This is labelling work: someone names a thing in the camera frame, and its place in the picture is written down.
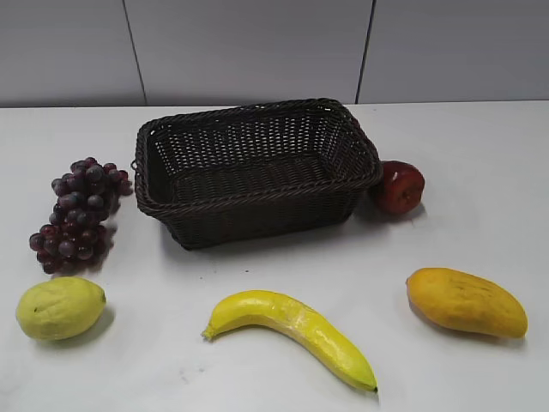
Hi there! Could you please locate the yellow banana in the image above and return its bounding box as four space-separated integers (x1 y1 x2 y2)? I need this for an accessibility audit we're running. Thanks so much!
202 290 378 393

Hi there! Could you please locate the black woven basket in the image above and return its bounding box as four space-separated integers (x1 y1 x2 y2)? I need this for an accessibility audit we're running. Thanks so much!
133 98 383 250

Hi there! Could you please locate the red apple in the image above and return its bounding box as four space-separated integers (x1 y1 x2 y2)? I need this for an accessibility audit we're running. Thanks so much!
369 161 425 215

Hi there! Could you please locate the purple grape bunch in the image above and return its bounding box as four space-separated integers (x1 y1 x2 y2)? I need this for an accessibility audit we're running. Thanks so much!
28 157 133 276

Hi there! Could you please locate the orange mango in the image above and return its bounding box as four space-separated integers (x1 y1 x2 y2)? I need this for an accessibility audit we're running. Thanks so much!
406 268 528 339

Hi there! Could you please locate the yellow-green lemon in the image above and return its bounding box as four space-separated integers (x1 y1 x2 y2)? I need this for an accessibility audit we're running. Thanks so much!
15 277 106 341

